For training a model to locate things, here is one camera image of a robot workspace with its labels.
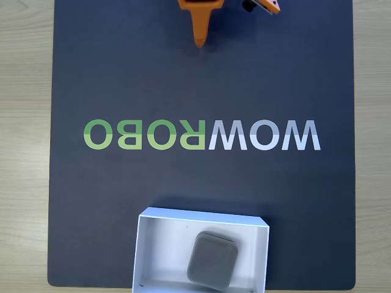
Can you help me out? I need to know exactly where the grey square rounded block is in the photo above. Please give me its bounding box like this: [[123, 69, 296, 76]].
[[186, 231, 239, 291]]

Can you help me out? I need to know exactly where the dark mat with WOWROBO print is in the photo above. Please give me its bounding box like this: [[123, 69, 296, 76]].
[[47, 0, 357, 289]]

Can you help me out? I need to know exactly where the white open cardboard box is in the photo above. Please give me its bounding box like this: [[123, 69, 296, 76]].
[[131, 206, 270, 293]]

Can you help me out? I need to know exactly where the orange-framed wrist camera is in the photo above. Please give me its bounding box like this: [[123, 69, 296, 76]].
[[242, 0, 281, 15]]

